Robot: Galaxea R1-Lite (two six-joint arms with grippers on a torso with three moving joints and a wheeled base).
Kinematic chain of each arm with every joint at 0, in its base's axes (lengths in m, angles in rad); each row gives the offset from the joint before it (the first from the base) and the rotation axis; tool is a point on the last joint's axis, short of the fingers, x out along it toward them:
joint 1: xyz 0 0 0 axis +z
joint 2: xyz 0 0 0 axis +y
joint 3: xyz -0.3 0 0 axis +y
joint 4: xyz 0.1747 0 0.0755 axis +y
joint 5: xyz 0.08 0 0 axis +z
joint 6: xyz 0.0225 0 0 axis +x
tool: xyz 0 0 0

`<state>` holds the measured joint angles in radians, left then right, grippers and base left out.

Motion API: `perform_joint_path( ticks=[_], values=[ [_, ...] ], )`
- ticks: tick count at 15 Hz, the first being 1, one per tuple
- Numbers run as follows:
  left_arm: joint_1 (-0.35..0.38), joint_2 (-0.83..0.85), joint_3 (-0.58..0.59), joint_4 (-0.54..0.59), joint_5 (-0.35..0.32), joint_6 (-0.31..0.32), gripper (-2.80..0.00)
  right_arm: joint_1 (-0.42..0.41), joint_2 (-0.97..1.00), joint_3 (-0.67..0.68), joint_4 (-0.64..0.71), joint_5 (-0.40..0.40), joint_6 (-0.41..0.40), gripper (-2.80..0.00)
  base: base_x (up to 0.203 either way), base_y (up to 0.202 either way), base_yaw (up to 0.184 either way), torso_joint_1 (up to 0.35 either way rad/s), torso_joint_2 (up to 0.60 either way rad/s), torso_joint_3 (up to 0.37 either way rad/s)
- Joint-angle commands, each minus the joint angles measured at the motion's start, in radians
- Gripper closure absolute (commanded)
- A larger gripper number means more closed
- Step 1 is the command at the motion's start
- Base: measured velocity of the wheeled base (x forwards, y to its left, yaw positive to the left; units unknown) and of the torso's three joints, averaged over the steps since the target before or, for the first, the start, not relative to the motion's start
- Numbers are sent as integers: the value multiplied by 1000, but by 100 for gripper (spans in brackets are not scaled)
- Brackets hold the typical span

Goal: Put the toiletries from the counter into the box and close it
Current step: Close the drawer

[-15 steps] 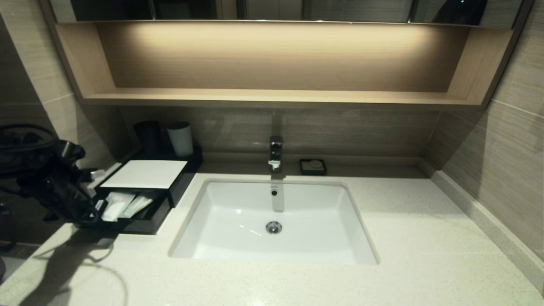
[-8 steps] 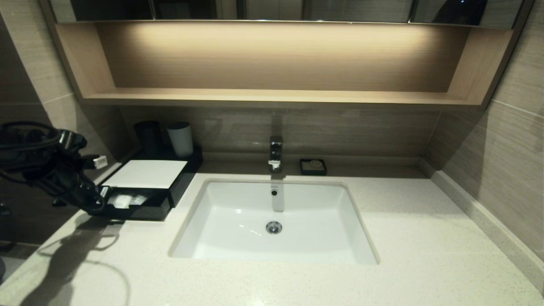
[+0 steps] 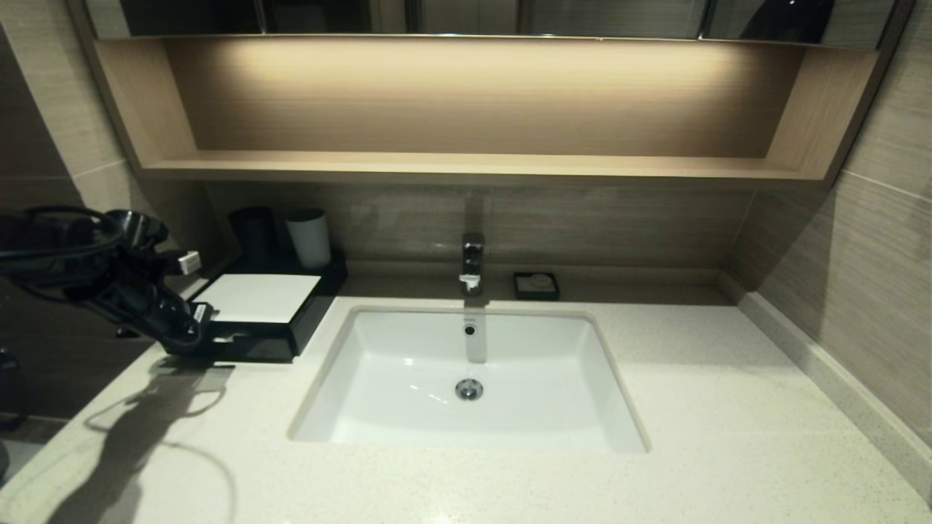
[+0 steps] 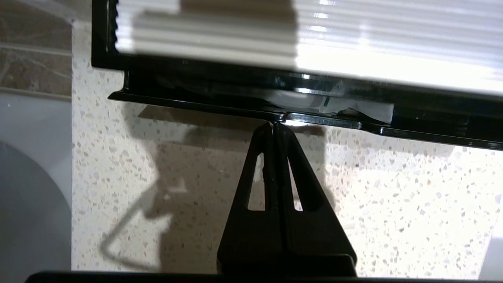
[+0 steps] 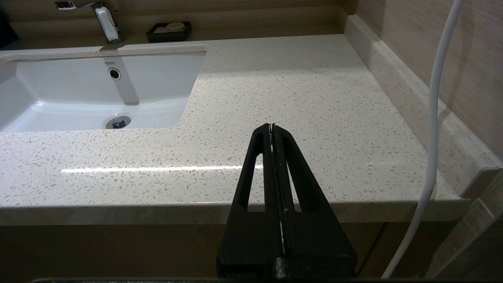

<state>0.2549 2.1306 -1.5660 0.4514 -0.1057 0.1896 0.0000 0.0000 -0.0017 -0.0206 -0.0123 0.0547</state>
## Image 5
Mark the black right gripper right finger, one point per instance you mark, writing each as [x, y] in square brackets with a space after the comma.
[318, 236]

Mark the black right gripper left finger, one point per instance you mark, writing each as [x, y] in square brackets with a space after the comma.
[243, 236]

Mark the wooden vanity cabinet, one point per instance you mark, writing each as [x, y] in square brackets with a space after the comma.
[118, 251]

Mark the chrome sink drain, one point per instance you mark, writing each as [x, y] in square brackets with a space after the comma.
[118, 122]

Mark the black soap dish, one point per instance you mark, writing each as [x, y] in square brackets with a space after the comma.
[173, 36]

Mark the white ceramic sink basin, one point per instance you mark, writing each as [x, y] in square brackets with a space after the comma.
[78, 94]

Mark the small beige soap bar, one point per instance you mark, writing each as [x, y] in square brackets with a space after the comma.
[175, 26]

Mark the chrome faucet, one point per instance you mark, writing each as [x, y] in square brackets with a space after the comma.
[107, 21]

